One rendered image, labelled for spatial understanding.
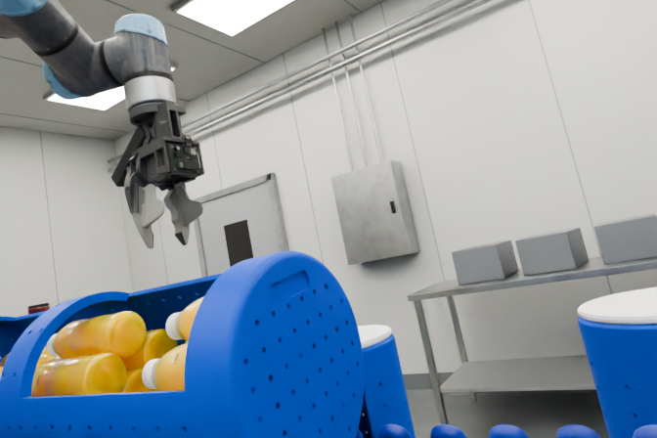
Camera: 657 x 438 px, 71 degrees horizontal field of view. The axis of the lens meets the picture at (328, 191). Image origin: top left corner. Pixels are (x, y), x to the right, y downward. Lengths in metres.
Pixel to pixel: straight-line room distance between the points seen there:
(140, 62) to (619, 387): 0.91
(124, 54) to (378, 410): 0.80
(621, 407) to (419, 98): 3.45
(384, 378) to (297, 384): 0.46
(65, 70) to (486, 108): 3.44
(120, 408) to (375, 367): 0.54
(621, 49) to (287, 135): 2.91
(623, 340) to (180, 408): 0.66
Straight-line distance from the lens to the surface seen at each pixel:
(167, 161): 0.70
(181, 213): 0.77
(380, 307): 4.29
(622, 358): 0.90
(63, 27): 0.80
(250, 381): 0.53
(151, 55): 0.79
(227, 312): 0.53
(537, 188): 3.80
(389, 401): 1.05
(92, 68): 0.83
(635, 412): 0.93
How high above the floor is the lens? 1.21
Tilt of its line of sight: 9 degrees up
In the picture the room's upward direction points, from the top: 11 degrees counter-clockwise
